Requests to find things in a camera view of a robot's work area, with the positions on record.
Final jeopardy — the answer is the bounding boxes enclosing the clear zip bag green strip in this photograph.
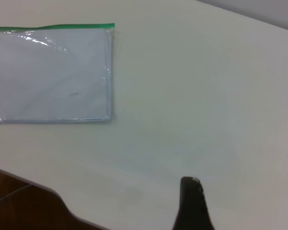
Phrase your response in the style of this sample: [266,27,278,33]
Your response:
[0,23,116,125]

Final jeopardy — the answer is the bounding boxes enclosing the white paper sheets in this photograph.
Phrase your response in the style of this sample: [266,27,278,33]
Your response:
[0,29,111,122]

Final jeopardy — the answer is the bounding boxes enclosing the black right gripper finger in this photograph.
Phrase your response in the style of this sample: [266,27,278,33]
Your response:
[172,176,215,230]

